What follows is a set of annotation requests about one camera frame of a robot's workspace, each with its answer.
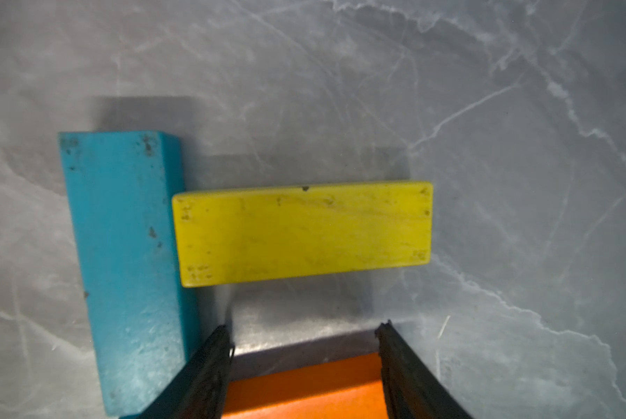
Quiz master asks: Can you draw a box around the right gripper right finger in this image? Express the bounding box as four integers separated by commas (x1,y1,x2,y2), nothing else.
375,322,471,419

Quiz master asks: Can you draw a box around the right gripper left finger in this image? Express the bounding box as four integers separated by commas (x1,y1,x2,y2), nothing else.
138,325,234,419

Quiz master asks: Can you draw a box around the orange block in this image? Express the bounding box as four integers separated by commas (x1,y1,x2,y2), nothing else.
222,353,388,418

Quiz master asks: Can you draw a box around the teal block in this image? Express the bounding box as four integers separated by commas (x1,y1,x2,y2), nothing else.
59,131,201,418

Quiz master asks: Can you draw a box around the yellow block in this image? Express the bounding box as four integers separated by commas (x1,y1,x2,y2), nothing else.
172,181,433,288

